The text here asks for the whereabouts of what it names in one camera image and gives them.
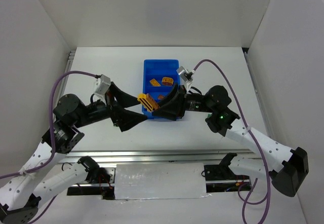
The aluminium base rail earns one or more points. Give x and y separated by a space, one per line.
217 179

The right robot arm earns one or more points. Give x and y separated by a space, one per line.
284 166

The yellow black striped lego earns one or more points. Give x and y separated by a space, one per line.
142 99

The yellow round flower lego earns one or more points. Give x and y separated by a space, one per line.
167 81

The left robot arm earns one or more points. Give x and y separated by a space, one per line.
24 194

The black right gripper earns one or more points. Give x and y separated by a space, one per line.
181 103

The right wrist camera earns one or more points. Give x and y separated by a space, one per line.
186 76

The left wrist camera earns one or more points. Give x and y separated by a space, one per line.
101 86

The orange lego brick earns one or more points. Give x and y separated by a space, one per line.
154 83

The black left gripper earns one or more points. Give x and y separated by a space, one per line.
111 108

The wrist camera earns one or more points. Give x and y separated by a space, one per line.
186 76
101 86

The white cover plate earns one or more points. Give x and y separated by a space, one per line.
159 181

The blue divided plastic tray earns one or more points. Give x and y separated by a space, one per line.
157 69

